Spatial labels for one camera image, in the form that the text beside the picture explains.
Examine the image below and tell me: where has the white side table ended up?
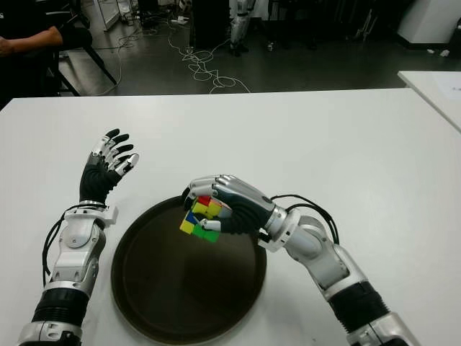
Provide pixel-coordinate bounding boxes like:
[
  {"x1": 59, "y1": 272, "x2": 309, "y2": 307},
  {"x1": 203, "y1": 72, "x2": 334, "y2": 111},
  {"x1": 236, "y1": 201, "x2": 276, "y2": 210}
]
[{"x1": 397, "y1": 70, "x2": 461, "y2": 133}]

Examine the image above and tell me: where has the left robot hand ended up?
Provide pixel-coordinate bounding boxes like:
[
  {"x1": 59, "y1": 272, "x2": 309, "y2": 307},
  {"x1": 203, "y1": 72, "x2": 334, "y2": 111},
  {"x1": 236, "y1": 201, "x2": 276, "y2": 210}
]
[{"x1": 79, "y1": 128, "x2": 140, "y2": 205}]

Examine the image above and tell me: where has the white shelf unit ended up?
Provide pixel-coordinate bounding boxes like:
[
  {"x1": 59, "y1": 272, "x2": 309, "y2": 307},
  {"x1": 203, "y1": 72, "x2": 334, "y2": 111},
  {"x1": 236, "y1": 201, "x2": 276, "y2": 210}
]
[{"x1": 81, "y1": 0, "x2": 122, "y2": 32}]

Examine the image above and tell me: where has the multicoloured Rubik's cube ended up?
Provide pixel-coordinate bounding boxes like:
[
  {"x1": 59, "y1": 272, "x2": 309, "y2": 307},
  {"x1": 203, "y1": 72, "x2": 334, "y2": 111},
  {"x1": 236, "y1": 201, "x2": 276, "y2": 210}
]
[{"x1": 179, "y1": 195, "x2": 233, "y2": 245}]

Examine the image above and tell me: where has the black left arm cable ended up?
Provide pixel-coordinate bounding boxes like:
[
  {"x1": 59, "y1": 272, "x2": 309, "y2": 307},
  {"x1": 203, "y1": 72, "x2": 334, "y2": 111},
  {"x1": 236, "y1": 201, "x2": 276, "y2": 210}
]
[{"x1": 42, "y1": 205, "x2": 109, "y2": 285}]

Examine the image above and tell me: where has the black chair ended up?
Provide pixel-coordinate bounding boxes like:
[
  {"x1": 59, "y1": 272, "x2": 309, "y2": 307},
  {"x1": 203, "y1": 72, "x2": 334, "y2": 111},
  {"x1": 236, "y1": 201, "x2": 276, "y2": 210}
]
[{"x1": 53, "y1": 14, "x2": 119, "y2": 97}]

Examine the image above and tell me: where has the white floor cable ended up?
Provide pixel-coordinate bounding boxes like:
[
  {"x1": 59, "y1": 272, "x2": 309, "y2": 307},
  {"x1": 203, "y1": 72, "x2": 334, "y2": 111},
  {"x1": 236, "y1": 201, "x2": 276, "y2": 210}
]
[{"x1": 107, "y1": 17, "x2": 251, "y2": 95}]

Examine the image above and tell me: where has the round dark brown tray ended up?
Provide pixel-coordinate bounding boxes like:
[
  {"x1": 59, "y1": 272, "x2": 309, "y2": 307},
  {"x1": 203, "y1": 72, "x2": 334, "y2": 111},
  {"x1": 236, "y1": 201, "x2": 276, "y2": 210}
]
[{"x1": 110, "y1": 194, "x2": 268, "y2": 346}]

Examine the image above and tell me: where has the black cabinet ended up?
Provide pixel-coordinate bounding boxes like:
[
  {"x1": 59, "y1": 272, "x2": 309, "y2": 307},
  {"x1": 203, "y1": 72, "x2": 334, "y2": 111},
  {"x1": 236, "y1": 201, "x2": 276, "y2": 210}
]
[{"x1": 192, "y1": 0, "x2": 232, "y2": 50}]

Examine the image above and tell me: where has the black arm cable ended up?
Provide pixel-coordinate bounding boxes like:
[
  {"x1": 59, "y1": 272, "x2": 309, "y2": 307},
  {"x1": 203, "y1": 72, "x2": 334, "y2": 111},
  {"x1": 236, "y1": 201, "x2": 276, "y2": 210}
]
[
  {"x1": 269, "y1": 194, "x2": 341, "y2": 246},
  {"x1": 42, "y1": 205, "x2": 109, "y2": 285}
]

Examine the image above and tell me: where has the white machine base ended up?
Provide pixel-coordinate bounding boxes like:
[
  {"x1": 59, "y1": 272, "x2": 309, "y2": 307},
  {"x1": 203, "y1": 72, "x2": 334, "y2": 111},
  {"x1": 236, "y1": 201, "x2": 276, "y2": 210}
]
[{"x1": 395, "y1": 0, "x2": 461, "y2": 47}]

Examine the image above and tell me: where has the seated person black shirt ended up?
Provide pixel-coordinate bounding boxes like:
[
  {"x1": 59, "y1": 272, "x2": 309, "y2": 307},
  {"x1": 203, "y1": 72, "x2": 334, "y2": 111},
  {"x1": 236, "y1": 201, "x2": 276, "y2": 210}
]
[{"x1": 0, "y1": 0, "x2": 73, "y2": 109}]

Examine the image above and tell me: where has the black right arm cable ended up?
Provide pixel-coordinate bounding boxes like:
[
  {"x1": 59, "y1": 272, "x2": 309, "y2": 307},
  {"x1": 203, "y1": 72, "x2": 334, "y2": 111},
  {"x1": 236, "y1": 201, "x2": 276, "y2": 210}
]
[{"x1": 269, "y1": 194, "x2": 341, "y2": 246}]

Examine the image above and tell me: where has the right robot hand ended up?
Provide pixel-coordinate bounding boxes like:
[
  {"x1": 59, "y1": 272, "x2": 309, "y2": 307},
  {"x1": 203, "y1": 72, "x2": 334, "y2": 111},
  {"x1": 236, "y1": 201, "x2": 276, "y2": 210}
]
[{"x1": 181, "y1": 174, "x2": 278, "y2": 236}]

